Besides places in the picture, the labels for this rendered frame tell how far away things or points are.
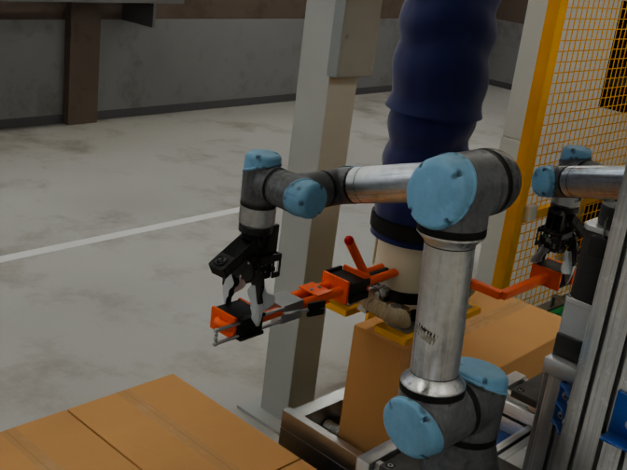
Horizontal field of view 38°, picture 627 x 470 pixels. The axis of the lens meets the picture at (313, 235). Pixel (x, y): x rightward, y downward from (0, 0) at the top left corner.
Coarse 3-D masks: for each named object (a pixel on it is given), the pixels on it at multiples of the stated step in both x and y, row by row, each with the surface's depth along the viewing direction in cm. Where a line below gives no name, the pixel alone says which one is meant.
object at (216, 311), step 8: (224, 304) 194; (232, 304) 195; (240, 304) 195; (248, 304) 196; (216, 312) 192; (224, 312) 190; (232, 312) 191; (240, 312) 191; (248, 312) 192; (224, 320) 191; (232, 320) 189
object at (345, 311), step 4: (332, 300) 236; (328, 304) 235; (332, 304) 235; (336, 304) 234; (340, 304) 235; (348, 304) 234; (352, 304) 235; (356, 304) 236; (328, 308) 236; (332, 308) 235; (336, 308) 234; (340, 308) 233; (344, 308) 233; (348, 308) 233; (352, 308) 234; (356, 308) 235; (340, 312) 233; (344, 312) 232; (348, 312) 232; (352, 312) 234; (356, 312) 235; (344, 316) 232
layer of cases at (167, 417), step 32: (160, 384) 292; (64, 416) 268; (96, 416) 270; (128, 416) 272; (160, 416) 274; (192, 416) 277; (224, 416) 279; (0, 448) 250; (32, 448) 252; (64, 448) 253; (96, 448) 255; (128, 448) 257; (160, 448) 259; (192, 448) 261; (224, 448) 263; (256, 448) 265
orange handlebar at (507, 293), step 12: (372, 276) 223; (384, 276) 226; (396, 276) 230; (540, 276) 237; (300, 288) 210; (312, 288) 210; (324, 288) 211; (336, 288) 213; (480, 288) 227; (492, 288) 225; (504, 288) 226; (516, 288) 227; (528, 288) 232; (312, 300) 206; (276, 312) 198; (216, 324) 190; (228, 324) 189
